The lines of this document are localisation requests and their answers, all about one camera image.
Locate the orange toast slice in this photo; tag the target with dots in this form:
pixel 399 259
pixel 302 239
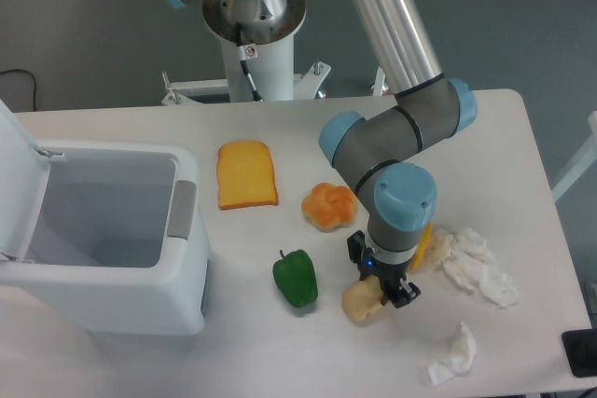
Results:
pixel 245 175

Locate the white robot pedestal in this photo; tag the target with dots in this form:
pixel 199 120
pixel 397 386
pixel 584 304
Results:
pixel 256 39

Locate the white open trash bin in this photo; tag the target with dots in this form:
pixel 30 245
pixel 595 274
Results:
pixel 109 234

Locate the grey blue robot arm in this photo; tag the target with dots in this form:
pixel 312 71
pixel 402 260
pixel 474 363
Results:
pixel 371 155

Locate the yellow bell pepper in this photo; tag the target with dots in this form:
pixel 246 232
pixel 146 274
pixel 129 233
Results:
pixel 421 248

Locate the green bell pepper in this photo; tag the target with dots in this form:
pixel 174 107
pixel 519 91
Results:
pixel 294 276

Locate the large crumpled white tissue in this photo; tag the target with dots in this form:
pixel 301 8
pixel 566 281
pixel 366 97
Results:
pixel 466 259

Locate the pale square bread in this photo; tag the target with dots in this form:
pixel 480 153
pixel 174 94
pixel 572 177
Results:
pixel 362 299

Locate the white frame at right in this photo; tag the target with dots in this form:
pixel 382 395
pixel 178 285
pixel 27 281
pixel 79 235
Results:
pixel 578 164

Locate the small crumpled white tissue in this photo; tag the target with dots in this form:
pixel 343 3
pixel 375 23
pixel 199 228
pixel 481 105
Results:
pixel 457 362

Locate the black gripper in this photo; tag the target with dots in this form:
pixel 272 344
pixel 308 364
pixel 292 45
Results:
pixel 389 267

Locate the black device at edge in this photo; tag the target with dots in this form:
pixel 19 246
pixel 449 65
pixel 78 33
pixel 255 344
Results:
pixel 580 350

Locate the round knotted bread roll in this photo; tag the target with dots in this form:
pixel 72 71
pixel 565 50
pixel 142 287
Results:
pixel 329 207

